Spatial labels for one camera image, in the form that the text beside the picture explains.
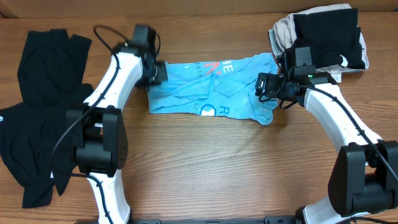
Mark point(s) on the black garment on left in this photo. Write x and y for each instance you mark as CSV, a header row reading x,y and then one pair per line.
x,y
50,76

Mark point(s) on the beige folded garment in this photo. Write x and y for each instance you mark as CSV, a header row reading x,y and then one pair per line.
x,y
335,70

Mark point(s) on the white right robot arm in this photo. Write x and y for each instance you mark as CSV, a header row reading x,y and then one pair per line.
x,y
364,178

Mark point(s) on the light blue t-shirt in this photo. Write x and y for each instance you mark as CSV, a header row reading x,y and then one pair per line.
x,y
225,88

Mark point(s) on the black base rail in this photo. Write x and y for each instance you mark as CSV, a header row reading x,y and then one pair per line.
x,y
211,221

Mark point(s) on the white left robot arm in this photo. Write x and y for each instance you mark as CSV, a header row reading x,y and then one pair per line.
x,y
99,139

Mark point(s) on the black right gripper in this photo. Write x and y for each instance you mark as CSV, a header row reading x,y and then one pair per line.
x,y
270,81

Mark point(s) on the grey folded garment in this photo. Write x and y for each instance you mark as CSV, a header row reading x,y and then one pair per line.
x,y
278,46

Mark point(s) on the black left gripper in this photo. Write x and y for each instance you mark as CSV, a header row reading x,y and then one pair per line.
x,y
162,75

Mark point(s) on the black folded garment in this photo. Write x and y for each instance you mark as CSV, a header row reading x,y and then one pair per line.
x,y
333,37

